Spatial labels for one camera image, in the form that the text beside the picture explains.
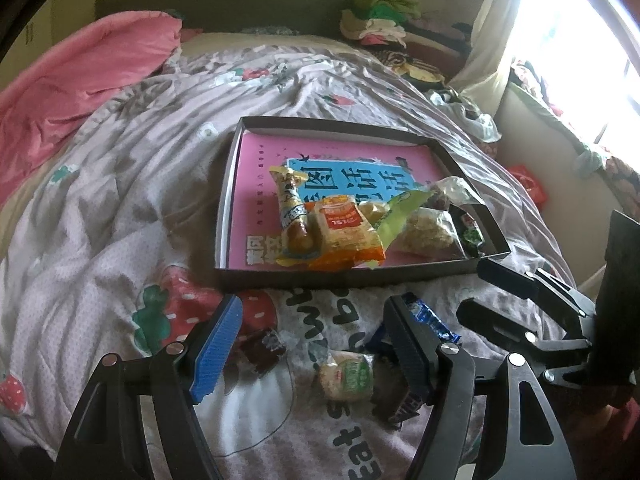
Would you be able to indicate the green label rice cracker packet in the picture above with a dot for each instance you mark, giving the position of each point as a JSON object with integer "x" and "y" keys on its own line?
{"x": 350, "y": 377}

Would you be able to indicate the black snack packet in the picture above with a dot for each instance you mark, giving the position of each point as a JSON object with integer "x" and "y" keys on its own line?
{"x": 470, "y": 232}

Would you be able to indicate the person's right forearm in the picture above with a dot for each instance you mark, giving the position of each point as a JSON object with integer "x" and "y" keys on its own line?
{"x": 620, "y": 430}

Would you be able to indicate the pile of clothes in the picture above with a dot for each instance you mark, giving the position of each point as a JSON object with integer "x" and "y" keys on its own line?
{"x": 390, "y": 20}

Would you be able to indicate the dark brown snack packet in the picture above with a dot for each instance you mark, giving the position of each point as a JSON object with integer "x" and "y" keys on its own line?
{"x": 395, "y": 402}

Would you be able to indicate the yellow sausage packet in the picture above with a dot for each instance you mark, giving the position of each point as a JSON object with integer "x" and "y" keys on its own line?
{"x": 292, "y": 210}

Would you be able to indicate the dark headboard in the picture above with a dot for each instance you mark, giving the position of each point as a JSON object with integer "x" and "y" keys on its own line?
{"x": 225, "y": 5}

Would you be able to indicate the blue snack packet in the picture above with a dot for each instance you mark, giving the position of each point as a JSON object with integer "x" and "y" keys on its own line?
{"x": 432, "y": 317}

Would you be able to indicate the clear pastry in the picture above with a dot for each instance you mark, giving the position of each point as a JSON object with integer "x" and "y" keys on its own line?
{"x": 452, "y": 192}

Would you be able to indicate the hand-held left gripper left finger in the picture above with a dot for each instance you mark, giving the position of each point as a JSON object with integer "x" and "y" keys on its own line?
{"x": 220, "y": 345}

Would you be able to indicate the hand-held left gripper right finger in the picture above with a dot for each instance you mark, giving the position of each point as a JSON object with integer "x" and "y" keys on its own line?
{"x": 405, "y": 345}

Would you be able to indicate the orange clear pastry packet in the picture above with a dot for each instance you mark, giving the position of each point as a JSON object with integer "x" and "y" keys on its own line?
{"x": 342, "y": 230}

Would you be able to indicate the clear rice cracker packet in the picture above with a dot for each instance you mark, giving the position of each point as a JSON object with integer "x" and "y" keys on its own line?
{"x": 430, "y": 232}

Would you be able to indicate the dark cardboard box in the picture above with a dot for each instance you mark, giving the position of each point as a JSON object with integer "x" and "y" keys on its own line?
{"x": 230, "y": 200}

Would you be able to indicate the white plastic bag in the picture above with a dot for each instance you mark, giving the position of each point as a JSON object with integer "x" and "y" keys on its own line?
{"x": 475, "y": 115}

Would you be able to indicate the beige curtain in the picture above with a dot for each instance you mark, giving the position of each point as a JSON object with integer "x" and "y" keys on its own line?
{"x": 492, "y": 35}

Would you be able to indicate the pink blanket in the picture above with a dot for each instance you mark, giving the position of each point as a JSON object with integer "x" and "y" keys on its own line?
{"x": 60, "y": 90}

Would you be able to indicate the red plastic bag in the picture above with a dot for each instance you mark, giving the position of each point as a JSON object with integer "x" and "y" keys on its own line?
{"x": 530, "y": 182}

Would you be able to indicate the pink and blue book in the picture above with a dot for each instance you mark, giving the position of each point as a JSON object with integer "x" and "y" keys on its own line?
{"x": 255, "y": 180}

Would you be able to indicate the green snack packet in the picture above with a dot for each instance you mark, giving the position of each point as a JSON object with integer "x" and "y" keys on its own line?
{"x": 400, "y": 210}

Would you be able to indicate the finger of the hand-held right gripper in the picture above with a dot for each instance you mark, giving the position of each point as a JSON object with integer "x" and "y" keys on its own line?
{"x": 520, "y": 282}
{"x": 500, "y": 322}

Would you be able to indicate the window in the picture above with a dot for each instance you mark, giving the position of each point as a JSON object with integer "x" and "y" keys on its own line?
{"x": 575, "y": 45}

